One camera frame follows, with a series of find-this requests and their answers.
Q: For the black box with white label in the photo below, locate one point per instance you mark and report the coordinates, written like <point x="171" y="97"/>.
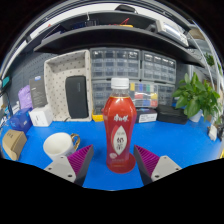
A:
<point x="146" y="116"/>

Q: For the brown cardboard box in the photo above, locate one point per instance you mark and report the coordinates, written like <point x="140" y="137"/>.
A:
<point x="13" y="143"/>

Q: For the black rectangular speaker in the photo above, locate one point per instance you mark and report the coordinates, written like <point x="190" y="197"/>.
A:
<point x="76" y="97"/>

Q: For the red drink bottle white cap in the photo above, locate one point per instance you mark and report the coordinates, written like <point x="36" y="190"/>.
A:
<point x="119" y="126"/>

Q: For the flat black case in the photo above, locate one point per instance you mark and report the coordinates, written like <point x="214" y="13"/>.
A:
<point x="171" y="115"/>

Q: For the white carton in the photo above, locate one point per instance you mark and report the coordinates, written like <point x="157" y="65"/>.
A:
<point x="40" y="116"/>

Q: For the grey small-parts drawer cabinet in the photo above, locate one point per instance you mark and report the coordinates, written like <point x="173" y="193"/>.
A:
<point x="115" y="64"/>
<point x="158" y="67"/>
<point x="166" y="95"/>
<point x="100" y="96"/>

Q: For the potted green plant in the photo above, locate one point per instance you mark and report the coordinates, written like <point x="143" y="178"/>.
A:
<point x="195" y="98"/>

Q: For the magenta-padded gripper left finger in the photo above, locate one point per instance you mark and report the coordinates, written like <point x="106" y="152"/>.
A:
<point x="61" y="166"/>

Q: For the dark grey upright carton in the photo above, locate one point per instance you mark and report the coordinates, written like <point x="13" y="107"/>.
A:
<point x="38" y="93"/>

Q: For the yellow multimeter with red leads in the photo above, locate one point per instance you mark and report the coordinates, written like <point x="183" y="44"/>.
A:
<point x="97" y="117"/>

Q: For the white dotted pegboard tray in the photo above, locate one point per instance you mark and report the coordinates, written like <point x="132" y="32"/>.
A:
<point x="55" y="86"/>

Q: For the dark grey wall shelf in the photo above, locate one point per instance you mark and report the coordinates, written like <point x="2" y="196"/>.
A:
<point x="116" y="36"/>

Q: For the white shelving unit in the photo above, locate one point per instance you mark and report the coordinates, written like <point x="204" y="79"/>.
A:
<point x="210" y="60"/>

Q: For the blue carton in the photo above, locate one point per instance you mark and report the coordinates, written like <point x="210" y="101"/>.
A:
<point x="20" y="120"/>

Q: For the small white block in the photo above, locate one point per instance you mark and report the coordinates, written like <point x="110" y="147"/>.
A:
<point x="212" y="132"/>

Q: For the purple plastic bag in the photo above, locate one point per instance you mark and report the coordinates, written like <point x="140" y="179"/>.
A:
<point x="25" y="97"/>

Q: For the drawer cabinet with coloured parts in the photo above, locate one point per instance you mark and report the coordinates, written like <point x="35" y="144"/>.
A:
<point x="145" y="96"/>

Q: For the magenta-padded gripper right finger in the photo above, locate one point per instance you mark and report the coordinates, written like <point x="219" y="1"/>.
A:
<point x="163" y="166"/>

